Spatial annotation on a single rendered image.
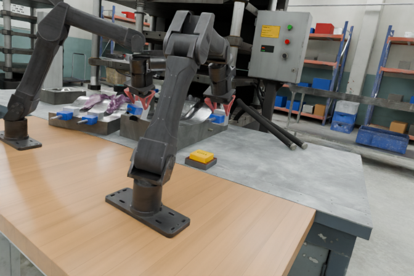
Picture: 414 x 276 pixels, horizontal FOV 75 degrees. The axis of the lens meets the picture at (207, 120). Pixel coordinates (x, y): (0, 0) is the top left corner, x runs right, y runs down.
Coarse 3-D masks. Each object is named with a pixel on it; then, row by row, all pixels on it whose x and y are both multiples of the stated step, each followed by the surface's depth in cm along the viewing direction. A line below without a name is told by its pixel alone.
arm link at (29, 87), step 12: (60, 36) 83; (36, 48) 82; (48, 48) 83; (36, 60) 83; (48, 60) 84; (36, 72) 84; (24, 84) 84; (36, 84) 85; (12, 96) 83; (24, 96) 84; (36, 96) 88
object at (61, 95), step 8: (48, 88) 153; (56, 88) 156; (64, 88) 160; (72, 88) 163; (40, 96) 150; (48, 96) 146; (56, 96) 145; (64, 96) 149; (72, 96) 153; (80, 96) 158; (56, 104) 146
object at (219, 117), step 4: (216, 112) 101; (220, 112) 100; (224, 112) 100; (212, 116) 98; (216, 116) 97; (220, 116) 96; (224, 116) 100; (228, 116) 102; (208, 120) 94; (212, 120) 94; (216, 120) 97; (220, 120) 97; (224, 120) 100; (228, 120) 103; (220, 124) 101; (224, 124) 101
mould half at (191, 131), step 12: (204, 108) 122; (216, 108) 123; (120, 120) 107; (144, 120) 101; (192, 120) 114; (204, 120) 114; (120, 132) 108; (132, 132) 105; (144, 132) 102; (180, 132) 98; (192, 132) 107; (204, 132) 117; (216, 132) 129; (180, 144) 100
